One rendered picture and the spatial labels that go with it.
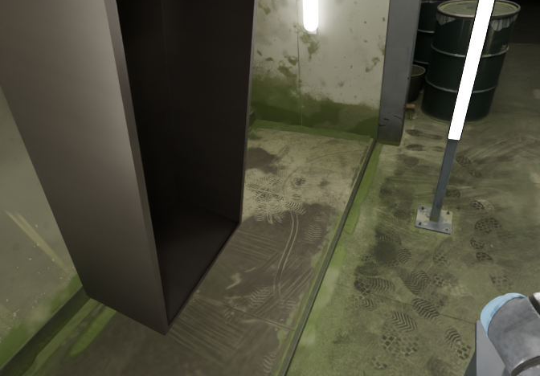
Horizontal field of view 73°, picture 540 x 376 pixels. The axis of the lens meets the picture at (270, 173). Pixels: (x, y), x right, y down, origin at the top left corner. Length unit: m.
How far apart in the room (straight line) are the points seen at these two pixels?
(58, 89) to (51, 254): 1.39
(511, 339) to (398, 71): 2.30
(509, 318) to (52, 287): 1.90
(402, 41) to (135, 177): 2.25
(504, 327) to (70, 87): 0.91
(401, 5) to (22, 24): 2.28
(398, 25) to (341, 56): 0.45
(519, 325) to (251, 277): 1.50
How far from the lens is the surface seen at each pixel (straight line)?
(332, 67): 2.94
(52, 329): 2.18
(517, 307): 0.79
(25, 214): 2.16
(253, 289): 2.01
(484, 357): 1.22
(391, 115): 3.00
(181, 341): 1.93
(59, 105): 0.90
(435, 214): 2.42
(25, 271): 2.12
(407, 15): 2.74
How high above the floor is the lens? 1.65
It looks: 36 degrees down
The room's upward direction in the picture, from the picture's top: 6 degrees counter-clockwise
